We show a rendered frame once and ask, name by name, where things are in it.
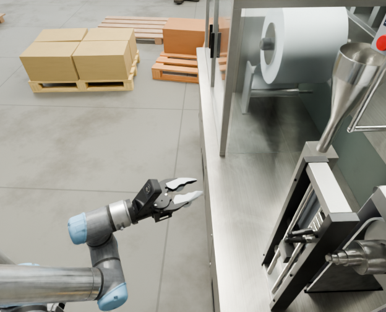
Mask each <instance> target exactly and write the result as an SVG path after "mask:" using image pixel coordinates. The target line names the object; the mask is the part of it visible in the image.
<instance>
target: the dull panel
mask: <svg viewBox="0 0 386 312"><path fill-rule="evenodd" d="M352 119H353V118H352V116H351V115H349V116H348V117H346V119H345V121H344V123H343V125H342V127H341V129H340V131H339V132H338V134H337V136H336V138H335V140H334V142H333V144H332V146H333V148H334V149H335V152H336V153H337V155H338V157H339V159H338V160H337V165H338V167H339V169H340V171H341V173H342V175H343V176H344V178H345V180H346V182H347V183H348V186H349V187H350V190H351V191H352V193H353V195H354V197H355V198H356V200H357V202H358V204H359V206H360V208H362V207H363V205H364V204H365V203H366V202H367V200H368V199H369V198H370V197H371V196H372V194H373V192H372V190H373V187H375V186H386V164H385V162H384V161H383V160H382V158H381V157H380V155H379V154H378V153H377V151H376V150H375V148H374V147H373V146H372V144H371V143H370V142H369V140H368V138H367V137H366V136H365V135H364V133H363V132H348V131H347V127H348V126H349V125H350V122H351V120H352Z"/></svg>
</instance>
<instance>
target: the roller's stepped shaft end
mask: <svg viewBox="0 0 386 312"><path fill-rule="evenodd" d="M325 259H326V261H328V262H329V263H330V264H336V265H344V266H360V265H361V264H362V257H361V254H360V252H359V251H358V250H357V249H341V250H340V251H334V252H332V253H328V254H327V255H326V256H325Z"/></svg>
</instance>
